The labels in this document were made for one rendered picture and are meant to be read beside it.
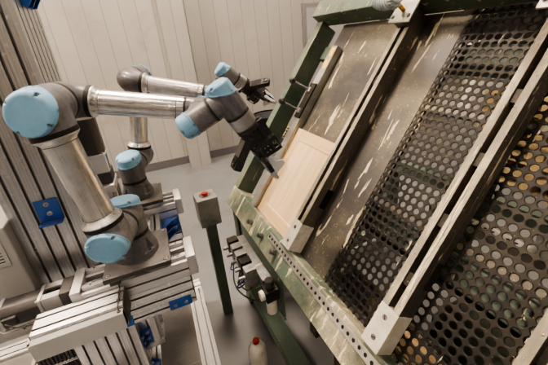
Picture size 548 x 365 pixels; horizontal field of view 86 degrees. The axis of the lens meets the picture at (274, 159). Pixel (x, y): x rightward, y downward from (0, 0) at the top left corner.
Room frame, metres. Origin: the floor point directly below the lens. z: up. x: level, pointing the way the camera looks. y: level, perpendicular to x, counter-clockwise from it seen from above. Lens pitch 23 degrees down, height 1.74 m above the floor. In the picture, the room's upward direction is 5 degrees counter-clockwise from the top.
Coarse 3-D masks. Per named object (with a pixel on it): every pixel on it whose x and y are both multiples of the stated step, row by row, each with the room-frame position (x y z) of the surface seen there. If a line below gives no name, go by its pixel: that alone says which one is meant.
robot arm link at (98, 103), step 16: (80, 96) 0.87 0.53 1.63; (96, 96) 0.89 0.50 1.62; (112, 96) 0.90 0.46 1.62; (128, 96) 0.90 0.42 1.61; (144, 96) 0.91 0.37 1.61; (160, 96) 0.93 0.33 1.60; (176, 96) 0.94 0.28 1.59; (80, 112) 0.87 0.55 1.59; (96, 112) 0.89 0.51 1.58; (112, 112) 0.89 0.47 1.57; (128, 112) 0.90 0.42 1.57; (144, 112) 0.90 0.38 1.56; (160, 112) 0.90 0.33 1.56; (176, 112) 0.91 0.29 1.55
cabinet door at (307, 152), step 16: (304, 144) 1.39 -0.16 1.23; (320, 144) 1.29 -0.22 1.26; (288, 160) 1.42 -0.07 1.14; (304, 160) 1.32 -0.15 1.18; (320, 160) 1.23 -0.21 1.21; (288, 176) 1.34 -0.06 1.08; (304, 176) 1.25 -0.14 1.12; (272, 192) 1.37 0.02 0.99; (288, 192) 1.27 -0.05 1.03; (304, 192) 1.19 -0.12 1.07; (272, 208) 1.29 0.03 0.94; (288, 208) 1.21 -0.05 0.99; (272, 224) 1.22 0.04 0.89; (288, 224) 1.14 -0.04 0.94
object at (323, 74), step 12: (336, 48) 1.61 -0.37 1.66; (336, 60) 1.61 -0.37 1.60; (324, 72) 1.58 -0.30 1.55; (324, 84) 1.58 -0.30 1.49; (312, 96) 1.55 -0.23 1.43; (300, 120) 1.51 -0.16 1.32; (288, 132) 1.53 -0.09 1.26; (288, 144) 1.48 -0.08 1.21; (264, 180) 1.44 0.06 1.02; (264, 192) 1.41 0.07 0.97
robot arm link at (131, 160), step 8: (128, 152) 1.41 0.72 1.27; (136, 152) 1.40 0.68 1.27; (120, 160) 1.34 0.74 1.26; (128, 160) 1.34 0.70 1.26; (136, 160) 1.36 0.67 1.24; (144, 160) 1.43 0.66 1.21; (120, 168) 1.33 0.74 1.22; (128, 168) 1.33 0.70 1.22; (136, 168) 1.35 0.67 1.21; (144, 168) 1.42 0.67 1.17; (120, 176) 1.35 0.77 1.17; (128, 176) 1.33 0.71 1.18; (136, 176) 1.34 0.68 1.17; (144, 176) 1.38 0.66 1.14
